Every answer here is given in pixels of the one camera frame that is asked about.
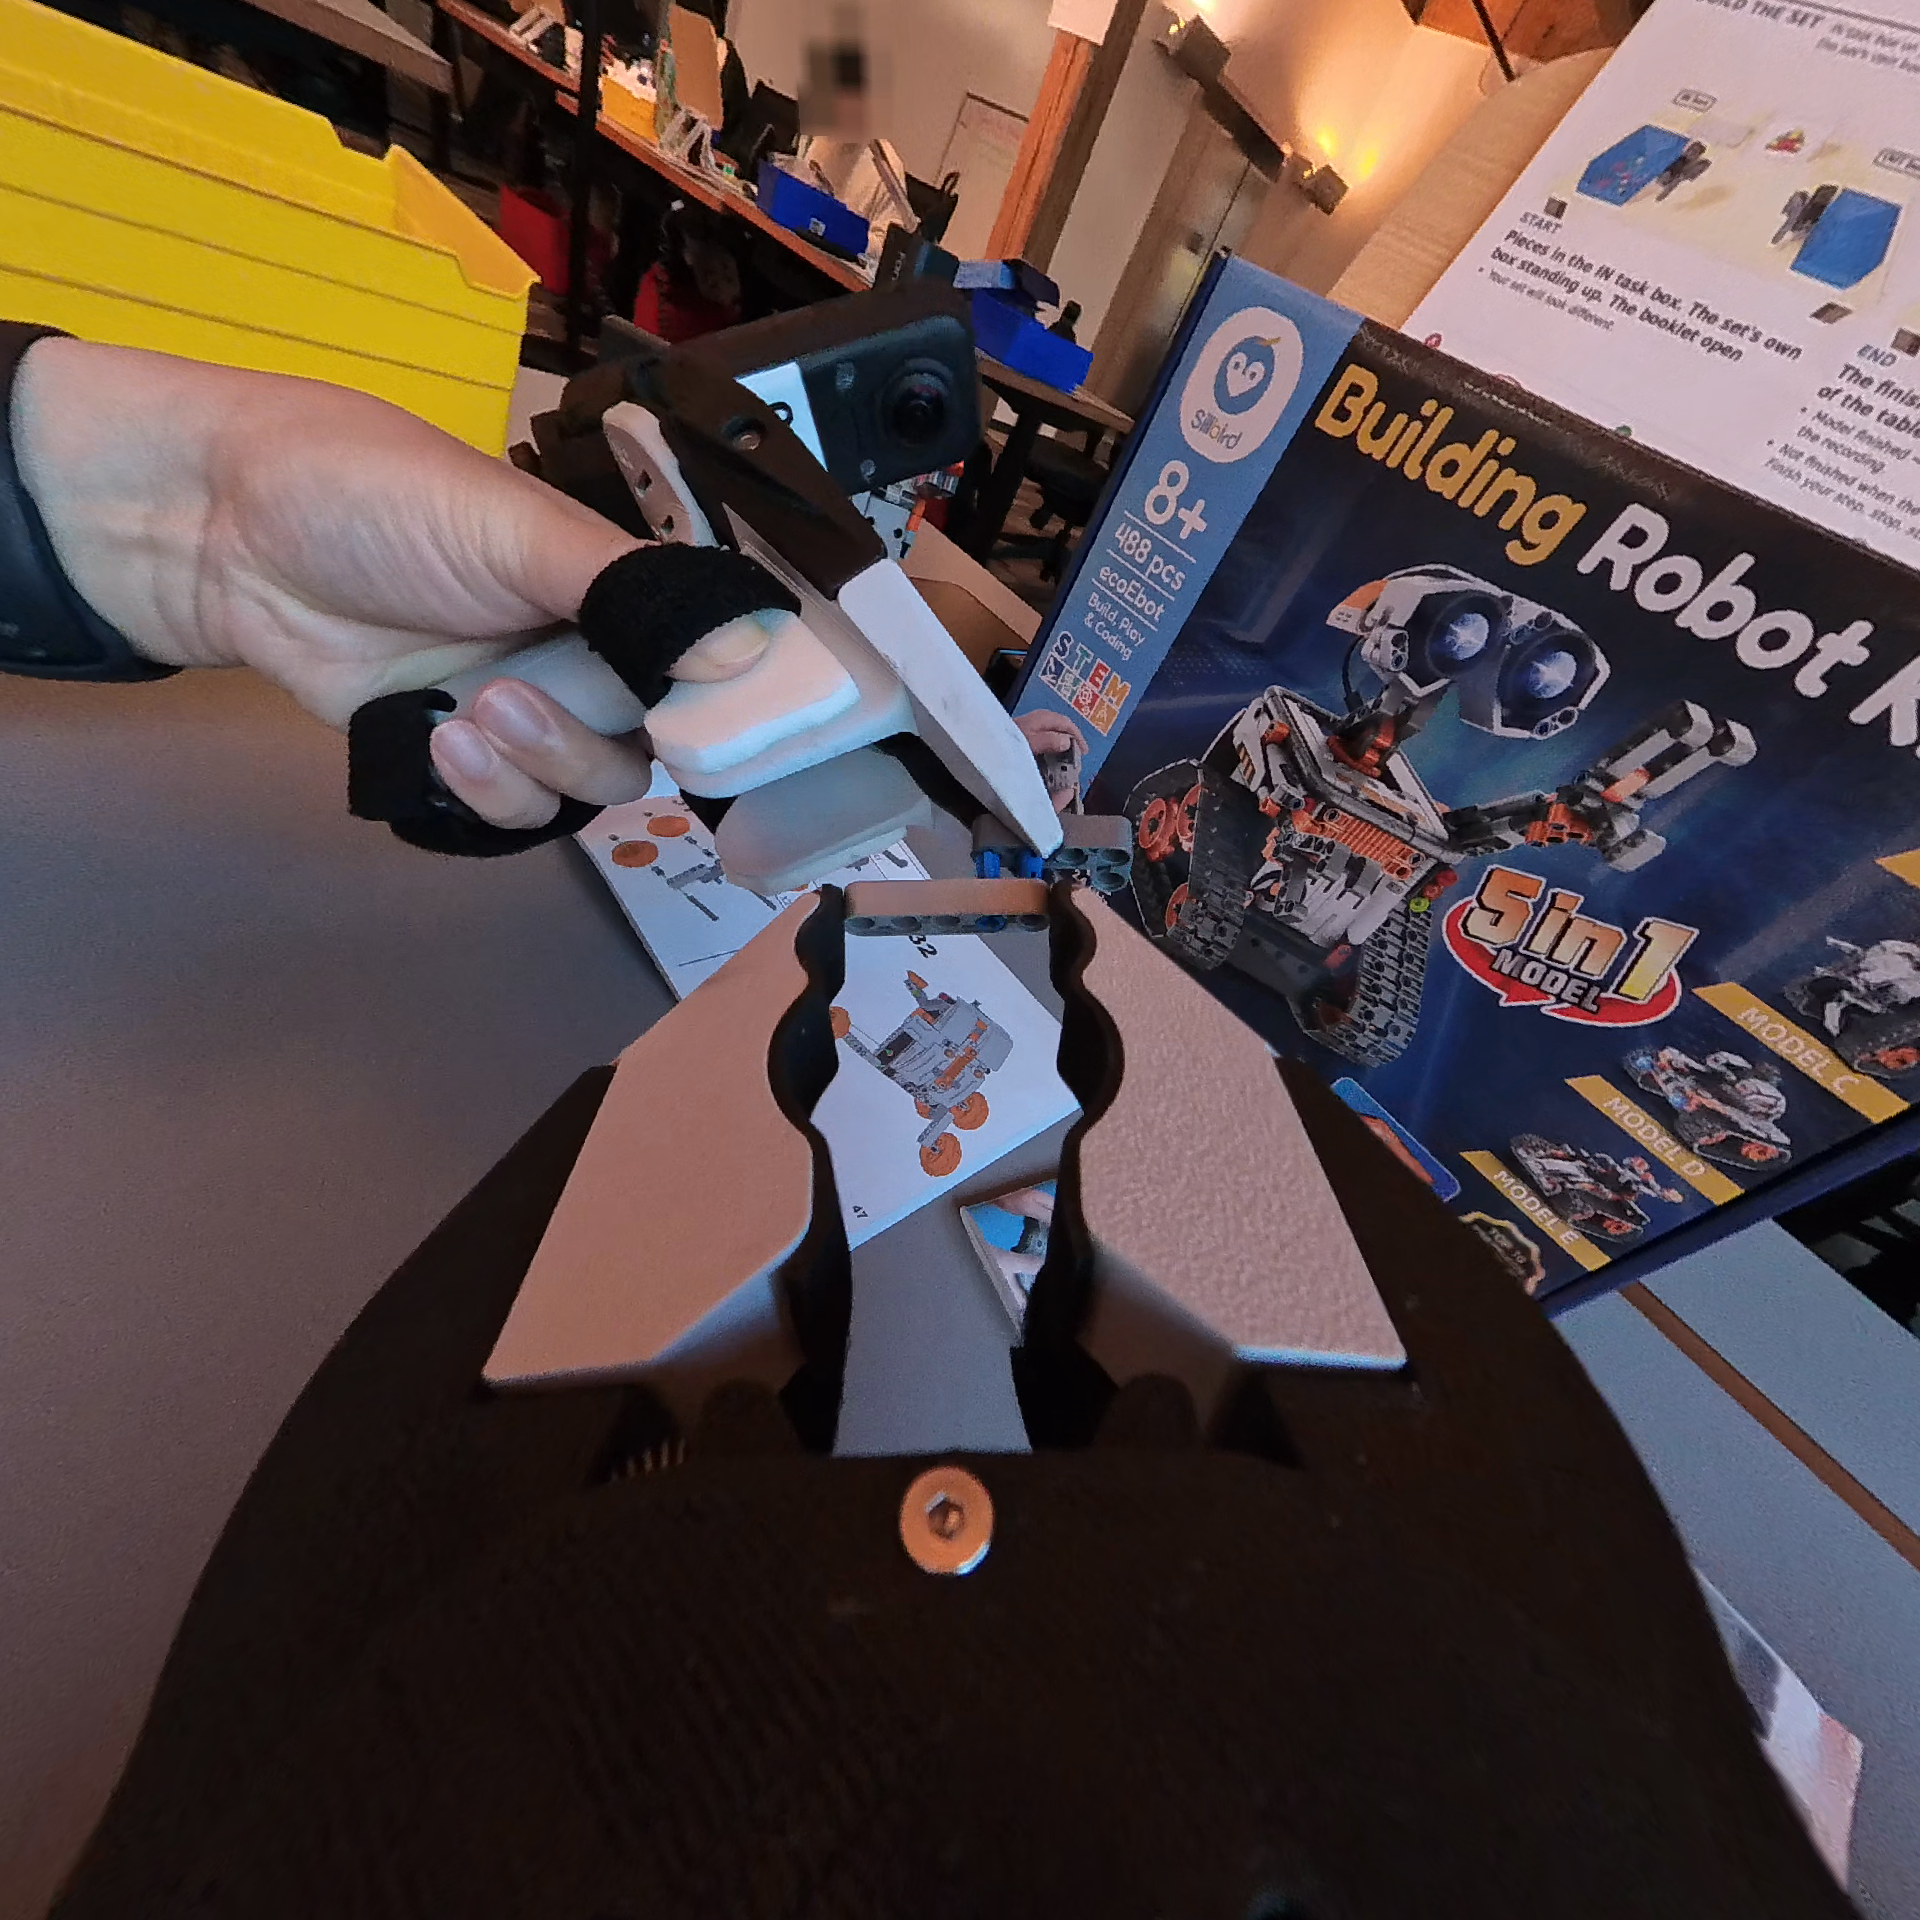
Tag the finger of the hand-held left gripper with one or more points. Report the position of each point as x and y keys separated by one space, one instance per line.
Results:
x=826 y=825
x=944 y=691

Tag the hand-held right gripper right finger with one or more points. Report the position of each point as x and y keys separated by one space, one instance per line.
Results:
x=1245 y=1200

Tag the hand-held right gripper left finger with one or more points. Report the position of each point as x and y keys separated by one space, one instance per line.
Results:
x=661 y=1200

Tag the short grey toy beam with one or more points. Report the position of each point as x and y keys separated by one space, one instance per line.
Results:
x=944 y=905

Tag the grey holed beam with blue pin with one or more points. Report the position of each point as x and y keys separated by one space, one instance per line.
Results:
x=1088 y=848

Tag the grey desk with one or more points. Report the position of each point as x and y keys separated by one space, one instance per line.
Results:
x=224 y=1125

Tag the person's left hand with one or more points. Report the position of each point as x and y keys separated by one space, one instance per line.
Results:
x=271 y=523

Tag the black upright device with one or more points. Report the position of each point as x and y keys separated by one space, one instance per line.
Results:
x=914 y=262

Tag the blue plastic bin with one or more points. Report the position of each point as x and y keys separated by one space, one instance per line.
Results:
x=809 y=211
x=1036 y=339

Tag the black office chair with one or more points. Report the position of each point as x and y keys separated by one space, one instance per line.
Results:
x=1049 y=493

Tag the open white instruction booklet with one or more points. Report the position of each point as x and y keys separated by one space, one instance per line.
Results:
x=901 y=1049

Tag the blue instruction booklet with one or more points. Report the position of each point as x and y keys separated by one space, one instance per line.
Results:
x=1008 y=1252

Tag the long wooden work table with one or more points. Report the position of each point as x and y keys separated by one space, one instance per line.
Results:
x=705 y=187

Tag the red plastic bin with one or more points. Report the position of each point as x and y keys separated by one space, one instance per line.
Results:
x=537 y=240

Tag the robot kit box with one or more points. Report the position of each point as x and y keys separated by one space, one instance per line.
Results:
x=1425 y=825

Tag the wooden backboard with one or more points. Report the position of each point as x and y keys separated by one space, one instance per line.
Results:
x=1425 y=194

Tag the grey table with wooden edge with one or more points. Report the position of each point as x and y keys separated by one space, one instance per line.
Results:
x=1799 y=1424

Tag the yellow plastic bin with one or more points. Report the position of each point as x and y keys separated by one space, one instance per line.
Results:
x=224 y=225

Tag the robot sticker sheet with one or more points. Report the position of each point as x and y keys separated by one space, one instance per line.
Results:
x=1785 y=1710

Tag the black wrist band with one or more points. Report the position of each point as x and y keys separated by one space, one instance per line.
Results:
x=60 y=598

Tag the white instruction poster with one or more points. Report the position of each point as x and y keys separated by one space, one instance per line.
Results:
x=1694 y=269

